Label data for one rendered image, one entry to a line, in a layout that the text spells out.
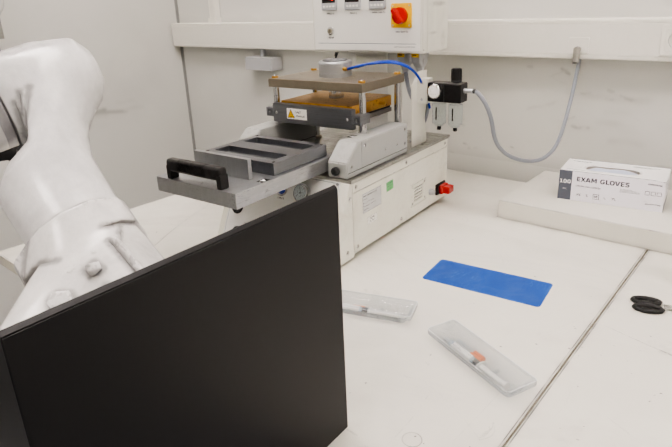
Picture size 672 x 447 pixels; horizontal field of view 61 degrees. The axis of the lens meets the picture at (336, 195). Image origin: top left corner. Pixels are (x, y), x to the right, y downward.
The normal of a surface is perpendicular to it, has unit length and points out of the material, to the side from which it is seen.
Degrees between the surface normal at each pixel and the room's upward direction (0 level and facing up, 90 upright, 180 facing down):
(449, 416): 0
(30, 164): 49
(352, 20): 90
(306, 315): 90
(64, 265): 25
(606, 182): 87
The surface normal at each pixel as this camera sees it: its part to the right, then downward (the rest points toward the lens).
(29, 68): 0.35, -0.38
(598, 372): -0.04, -0.94
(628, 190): -0.53, 0.30
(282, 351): 0.79, 0.17
